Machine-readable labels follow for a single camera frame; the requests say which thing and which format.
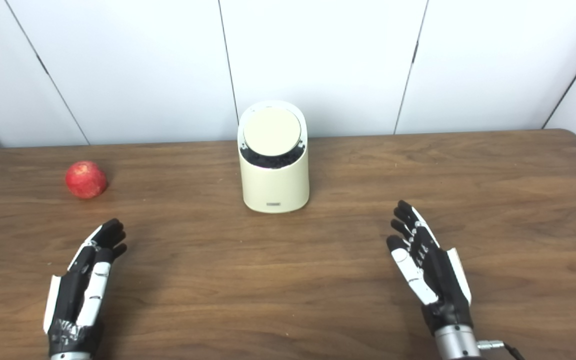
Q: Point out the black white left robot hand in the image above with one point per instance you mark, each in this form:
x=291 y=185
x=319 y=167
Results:
x=70 y=295

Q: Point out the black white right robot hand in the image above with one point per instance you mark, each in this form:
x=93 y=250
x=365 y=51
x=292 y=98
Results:
x=443 y=285

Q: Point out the red apple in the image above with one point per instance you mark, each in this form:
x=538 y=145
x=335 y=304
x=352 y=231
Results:
x=86 y=180

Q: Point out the cream round bin lid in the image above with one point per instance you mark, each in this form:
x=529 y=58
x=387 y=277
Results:
x=271 y=131

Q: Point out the cream-colored bin body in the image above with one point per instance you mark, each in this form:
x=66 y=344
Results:
x=275 y=187

